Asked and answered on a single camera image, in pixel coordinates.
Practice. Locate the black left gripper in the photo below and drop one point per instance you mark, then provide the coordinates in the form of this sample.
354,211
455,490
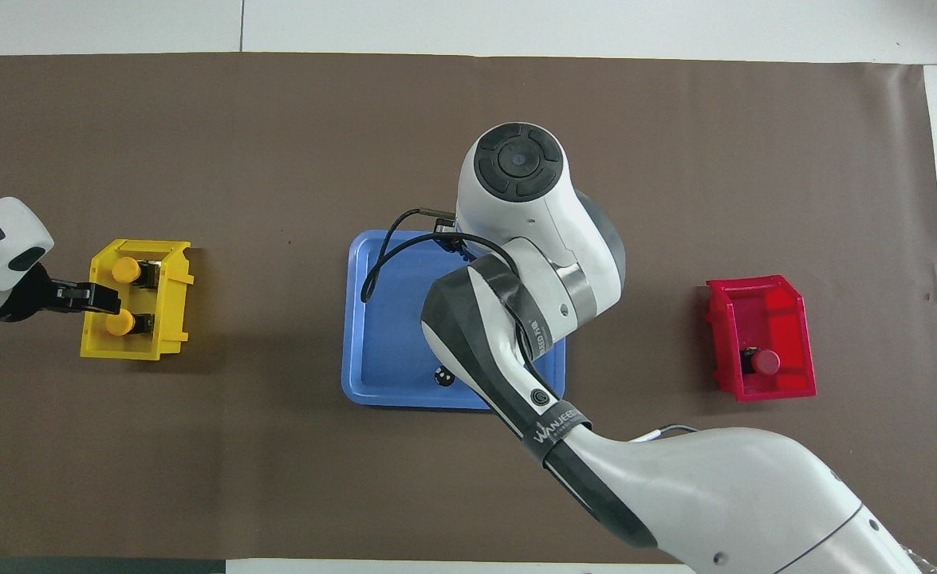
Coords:
29,295

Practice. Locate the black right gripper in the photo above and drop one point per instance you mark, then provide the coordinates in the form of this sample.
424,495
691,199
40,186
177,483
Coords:
454,237

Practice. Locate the yellow push button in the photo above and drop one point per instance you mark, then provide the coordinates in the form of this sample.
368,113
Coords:
120,323
127,269

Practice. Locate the red push button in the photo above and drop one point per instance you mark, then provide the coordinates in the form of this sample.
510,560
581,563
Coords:
765,363

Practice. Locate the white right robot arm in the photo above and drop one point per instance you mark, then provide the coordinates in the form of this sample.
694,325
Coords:
715,494

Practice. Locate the blue plastic tray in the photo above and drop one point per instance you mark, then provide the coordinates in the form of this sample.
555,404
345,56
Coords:
388,343

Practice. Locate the yellow plastic bin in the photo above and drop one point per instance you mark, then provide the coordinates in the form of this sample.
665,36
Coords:
173,319

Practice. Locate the black cylindrical capacitor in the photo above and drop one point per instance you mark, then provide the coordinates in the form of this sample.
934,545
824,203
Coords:
444,376

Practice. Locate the brown paper table mat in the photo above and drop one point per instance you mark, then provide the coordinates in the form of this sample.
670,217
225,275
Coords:
277,119

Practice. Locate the red plastic bin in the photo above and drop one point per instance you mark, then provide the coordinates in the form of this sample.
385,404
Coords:
787,319

